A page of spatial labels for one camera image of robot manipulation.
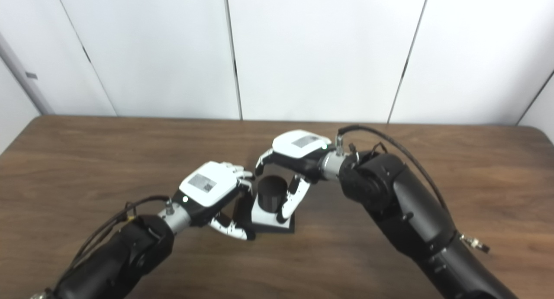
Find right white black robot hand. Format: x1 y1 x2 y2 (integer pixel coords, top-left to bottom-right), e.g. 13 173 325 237
254 129 334 224

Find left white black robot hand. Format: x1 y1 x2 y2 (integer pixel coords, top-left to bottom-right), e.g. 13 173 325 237
173 161 256 241

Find black peg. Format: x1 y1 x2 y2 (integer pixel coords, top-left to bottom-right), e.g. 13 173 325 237
234 176 296 234

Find white square piece with hole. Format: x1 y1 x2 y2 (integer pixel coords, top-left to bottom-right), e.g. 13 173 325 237
251 195 295 228

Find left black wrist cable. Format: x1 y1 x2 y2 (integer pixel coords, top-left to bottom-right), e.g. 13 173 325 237
69 195 174 269

